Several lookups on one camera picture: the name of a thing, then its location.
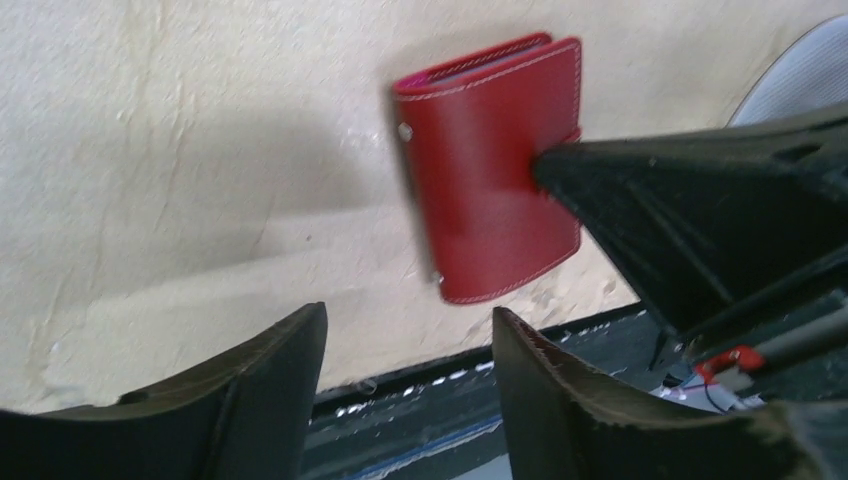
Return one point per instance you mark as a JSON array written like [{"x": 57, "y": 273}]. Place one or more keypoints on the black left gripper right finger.
[{"x": 566, "y": 419}]

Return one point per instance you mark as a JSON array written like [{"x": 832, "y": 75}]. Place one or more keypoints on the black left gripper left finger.
[{"x": 242, "y": 414}]

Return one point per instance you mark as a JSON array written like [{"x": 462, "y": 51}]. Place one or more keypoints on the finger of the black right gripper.
[{"x": 710, "y": 227}]

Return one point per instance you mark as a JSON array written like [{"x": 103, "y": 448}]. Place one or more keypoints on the red leather card holder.
[{"x": 472, "y": 128}]

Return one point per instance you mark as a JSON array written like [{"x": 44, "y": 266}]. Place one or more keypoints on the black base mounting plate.
[{"x": 443, "y": 420}]

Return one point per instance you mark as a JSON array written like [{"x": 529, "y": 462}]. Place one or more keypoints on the white filament spool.
[{"x": 810, "y": 74}]

